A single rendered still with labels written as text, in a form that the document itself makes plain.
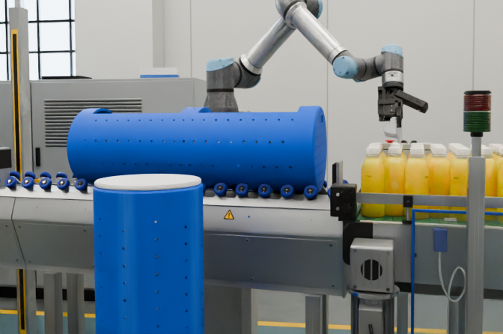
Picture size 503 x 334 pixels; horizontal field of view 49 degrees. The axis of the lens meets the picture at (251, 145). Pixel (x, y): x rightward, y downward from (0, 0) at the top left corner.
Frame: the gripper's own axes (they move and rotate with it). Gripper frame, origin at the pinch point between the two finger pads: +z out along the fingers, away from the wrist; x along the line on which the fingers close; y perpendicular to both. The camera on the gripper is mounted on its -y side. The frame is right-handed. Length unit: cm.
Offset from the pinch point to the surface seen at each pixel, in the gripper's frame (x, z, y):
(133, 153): 22, 9, 86
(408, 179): 19.1, 18.9, -2.3
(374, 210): 16.5, 27.5, 7.5
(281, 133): 22.8, 4.5, 35.2
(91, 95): -95, -72, 191
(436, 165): 17.5, 14.2, -10.4
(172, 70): -112, -95, 145
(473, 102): 49, 9, -18
